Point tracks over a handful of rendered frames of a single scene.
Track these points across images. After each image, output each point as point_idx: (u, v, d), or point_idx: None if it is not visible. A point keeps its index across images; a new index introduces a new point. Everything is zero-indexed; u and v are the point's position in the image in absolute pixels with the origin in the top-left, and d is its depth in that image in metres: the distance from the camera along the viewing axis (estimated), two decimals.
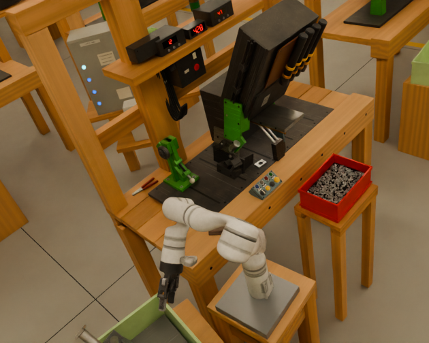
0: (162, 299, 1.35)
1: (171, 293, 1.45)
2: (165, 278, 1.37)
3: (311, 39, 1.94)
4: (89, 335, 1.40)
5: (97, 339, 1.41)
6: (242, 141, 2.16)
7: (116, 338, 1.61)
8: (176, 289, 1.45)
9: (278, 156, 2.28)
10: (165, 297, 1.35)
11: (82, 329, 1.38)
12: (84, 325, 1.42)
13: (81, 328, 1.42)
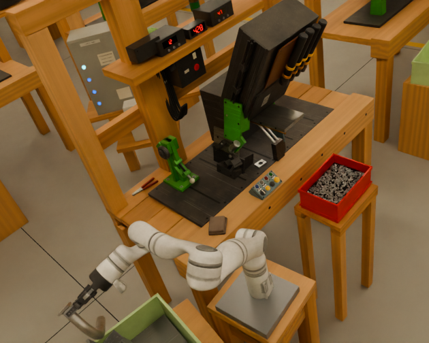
0: (75, 307, 1.32)
1: None
2: (90, 290, 1.32)
3: (311, 39, 1.94)
4: (73, 312, 1.34)
5: (81, 317, 1.35)
6: (242, 141, 2.16)
7: (103, 318, 1.55)
8: None
9: (278, 156, 2.28)
10: (77, 309, 1.33)
11: (67, 305, 1.32)
12: (69, 302, 1.36)
13: None
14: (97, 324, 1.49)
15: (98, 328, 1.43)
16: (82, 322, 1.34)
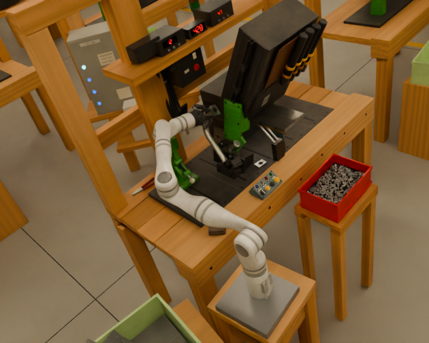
0: (205, 108, 2.14)
1: (211, 115, 2.14)
2: (193, 109, 2.10)
3: (311, 39, 1.94)
4: (209, 111, 2.16)
5: (206, 116, 2.18)
6: (242, 141, 2.16)
7: (219, 156, 2.22)
8: (208, 118, 2.14)
9: (278, 156, 2.28)
10: None
11: (209, 105, 2.14)
12: (212, 113, 2.13)
13: (215, 112, 2.14)
14: (217, 145, 2.23)
15: (210, 136, 2.23)
16: (205, 115, 2.19)
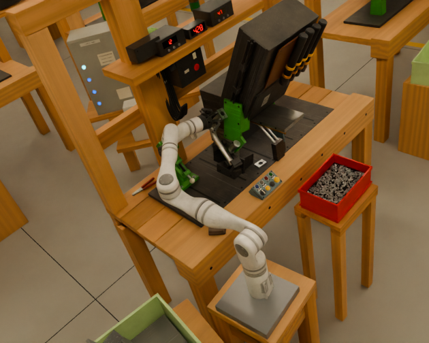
0: (212, 112, 2.17)
1: (218, 119, 2.17)
2: (201, 113, 2.13)
3: (311, 39, 1.94)
4: (216, 116, 2.19)
5: (214, 119, 2.21)
6: (242, 141, 2.16)
7: (227, 159, 2.24)
8: (215, 122, 2.17)
9: (278, 156, 2.28)
10: None
11: (216, 109, 2.16)
12: (220, 116, 2.16)
13: (223, 116, 2.16)
14: (225, 149, 2.25)
15: (217, 139, 2.26)
16: (212, 118, 2.22)
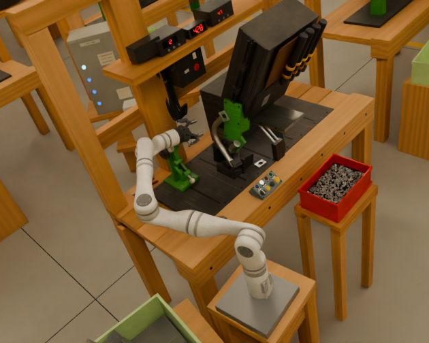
0: (188, 121, 2.07)
1: (198, 134, 2.07)
2: (178, 126, 2.03)
3: (311, 39, 1.94)
4: (218, 118, 2.18)
5: (216, 122, 2.20)
6: (242, 141, 2.16)
7: (229, 162, 2.24)
8: (195, 137, 2.07)
9: (278, 156, 2.28)
10: (187, 122, 2.08)
11: (218, 112, 2.16)
12: (222, 119, 2.15)
13: (225, 118, 2.16)
14: (227, 151, 2.25)
15: (218, 142, 2.25)
16: (214, 121, 2.22)
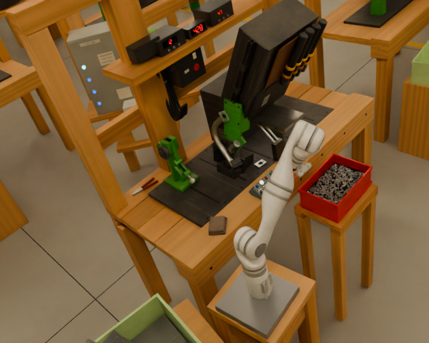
0: None
1: None
2: None
3: (311, 39, 1.94)
4: (218, 118, 2.18)
5: (216, 122, 2.20)
6: (242, 141, 2.16)
7: (229, 162, 2.24)
8: None
9: (278, 156, 2.28)
10: None
11: (218, 112, 2.16)
12: (222, 119, 2.15)
13: (225, 118, 2.16)
14: (227, 151, 2.25)
15: (218, 142, 2.25)
16: (214, 121, 2.22)
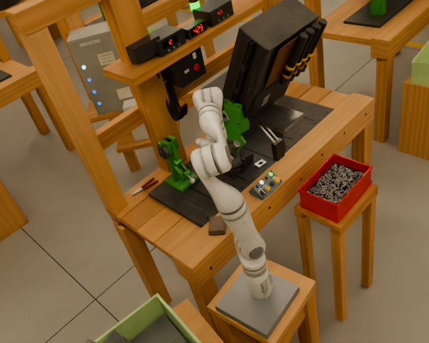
0: None
1: None
2: None
3: (311, 39, 1.94)
4: None
5: None
6: (242, 141, 2.16)
7: None
8: None
9: (278, 156, 2.28)
10: None
11: None
12: (222, 119, 2.15)
13: (225, 118, 2.16)
14: None
15: None
16: None
